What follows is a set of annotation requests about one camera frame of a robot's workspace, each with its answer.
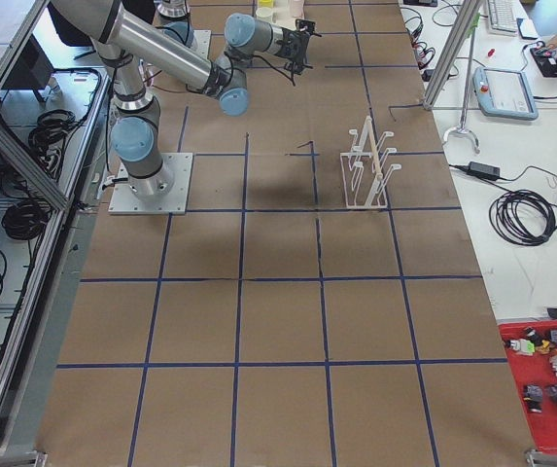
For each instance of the pink plastic cup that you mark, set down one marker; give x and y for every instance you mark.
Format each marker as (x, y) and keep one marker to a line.
(296, 8)

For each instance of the black power adapter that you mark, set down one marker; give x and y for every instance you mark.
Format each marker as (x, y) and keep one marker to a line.
(483, 171)

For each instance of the blue teach pendant tablet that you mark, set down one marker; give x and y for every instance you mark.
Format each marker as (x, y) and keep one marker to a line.
(504, 93)

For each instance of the white keyboard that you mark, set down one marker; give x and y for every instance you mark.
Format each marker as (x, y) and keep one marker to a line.
(500, 17)

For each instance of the long metal reach pole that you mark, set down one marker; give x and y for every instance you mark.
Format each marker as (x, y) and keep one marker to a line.
(461, 130)

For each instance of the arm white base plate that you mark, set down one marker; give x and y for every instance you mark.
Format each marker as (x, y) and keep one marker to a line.
(166, 192)

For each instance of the cream white plastic cup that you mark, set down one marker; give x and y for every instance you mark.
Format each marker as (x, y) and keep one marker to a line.
(265, 14)

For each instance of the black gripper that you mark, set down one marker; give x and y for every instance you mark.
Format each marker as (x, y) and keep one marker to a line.
(294, 43)

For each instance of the red parts tray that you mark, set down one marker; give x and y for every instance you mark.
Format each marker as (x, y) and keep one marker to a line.
(531, 350)

